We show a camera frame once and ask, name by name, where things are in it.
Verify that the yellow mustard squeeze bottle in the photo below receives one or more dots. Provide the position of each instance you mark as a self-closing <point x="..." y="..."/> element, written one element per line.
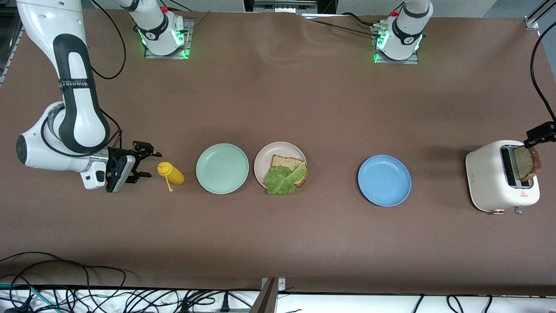
<point x="174" y="173"/>

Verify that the green lettuce leaf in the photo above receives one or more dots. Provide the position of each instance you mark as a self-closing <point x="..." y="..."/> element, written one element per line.
<point x="280" y="180"/>

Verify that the brown bread slice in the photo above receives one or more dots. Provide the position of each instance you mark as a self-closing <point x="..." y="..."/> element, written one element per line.
<point x="525" y="164"/>
<point x="286" y="161"/>

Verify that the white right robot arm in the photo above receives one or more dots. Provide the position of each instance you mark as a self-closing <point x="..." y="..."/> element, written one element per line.
<point x="74" y="126"/>

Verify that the mint green plate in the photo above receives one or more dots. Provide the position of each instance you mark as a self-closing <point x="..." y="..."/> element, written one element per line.
<point x="222" y="168"/>

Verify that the beige plate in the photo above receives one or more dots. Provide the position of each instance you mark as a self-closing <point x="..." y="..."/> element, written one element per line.
<point x="265" y="161"/>

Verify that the blue plate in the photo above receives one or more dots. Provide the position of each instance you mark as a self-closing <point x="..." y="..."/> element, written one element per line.
<point x="384" y="181"/>

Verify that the cream white toaster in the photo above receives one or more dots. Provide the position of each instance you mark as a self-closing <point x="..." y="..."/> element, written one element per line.
<point x="486" y="182"/>

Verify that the black power plug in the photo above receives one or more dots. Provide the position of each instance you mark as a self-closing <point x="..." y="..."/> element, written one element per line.
<point x="225" y="303"/>

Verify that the black box beside table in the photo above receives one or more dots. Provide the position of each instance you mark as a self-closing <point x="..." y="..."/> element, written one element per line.
<point x="5" y="34"/>

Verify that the black and silver equipment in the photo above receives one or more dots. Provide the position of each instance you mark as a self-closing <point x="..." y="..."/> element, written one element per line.
<point x="260" y="4"/>

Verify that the aluminium frame rail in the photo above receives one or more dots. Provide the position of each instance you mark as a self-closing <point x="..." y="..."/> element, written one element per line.
<point x="13" y="58"/>
<point x="538" y="15"/>

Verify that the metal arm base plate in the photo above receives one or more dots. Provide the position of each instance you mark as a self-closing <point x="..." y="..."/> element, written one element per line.
<point x="404" y="61"/>
<point x="189" y="34"/>

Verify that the dark aluminium post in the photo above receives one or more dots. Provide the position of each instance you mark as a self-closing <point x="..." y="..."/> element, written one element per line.
<point x="265" y="302"/>

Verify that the silver corner bracket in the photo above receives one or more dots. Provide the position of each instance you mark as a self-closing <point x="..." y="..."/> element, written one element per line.
<point x="281" y="284"/>

